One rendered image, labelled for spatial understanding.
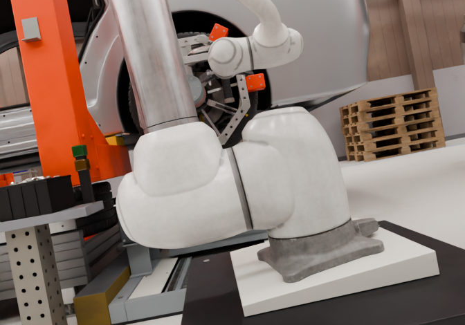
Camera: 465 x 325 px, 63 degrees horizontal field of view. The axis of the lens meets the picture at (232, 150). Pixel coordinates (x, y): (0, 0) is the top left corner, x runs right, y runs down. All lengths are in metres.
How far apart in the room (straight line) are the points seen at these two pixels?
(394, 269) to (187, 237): 0.32
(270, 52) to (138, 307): 0.99
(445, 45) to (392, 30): 1.03
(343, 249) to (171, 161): 0.32
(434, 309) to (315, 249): 0.19
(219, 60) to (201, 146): 0.53
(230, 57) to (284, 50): 0.16
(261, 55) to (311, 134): 0.56
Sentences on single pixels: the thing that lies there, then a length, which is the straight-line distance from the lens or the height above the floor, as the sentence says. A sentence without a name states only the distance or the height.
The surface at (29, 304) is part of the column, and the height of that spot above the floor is 0.16.
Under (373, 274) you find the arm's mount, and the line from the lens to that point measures 0.64.
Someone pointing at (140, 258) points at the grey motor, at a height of 0.15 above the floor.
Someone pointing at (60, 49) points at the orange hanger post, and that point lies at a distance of 1.65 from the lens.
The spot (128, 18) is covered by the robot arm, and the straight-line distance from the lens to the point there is 0.70.
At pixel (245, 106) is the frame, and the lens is 1.84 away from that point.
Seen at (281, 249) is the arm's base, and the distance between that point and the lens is 0.68.
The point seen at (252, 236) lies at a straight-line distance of 1.90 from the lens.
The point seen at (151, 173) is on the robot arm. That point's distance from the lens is 0.63.
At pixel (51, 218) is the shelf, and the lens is 1.39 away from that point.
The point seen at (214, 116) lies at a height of 0.75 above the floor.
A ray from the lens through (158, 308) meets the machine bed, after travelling 1.49.
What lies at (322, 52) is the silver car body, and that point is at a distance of 2.10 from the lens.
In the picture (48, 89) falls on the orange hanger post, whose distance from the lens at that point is 1.64.
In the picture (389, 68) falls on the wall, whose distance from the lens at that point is 7.53.
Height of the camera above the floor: 0.54
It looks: level
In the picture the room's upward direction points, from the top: 11 degrees counter-clockwise
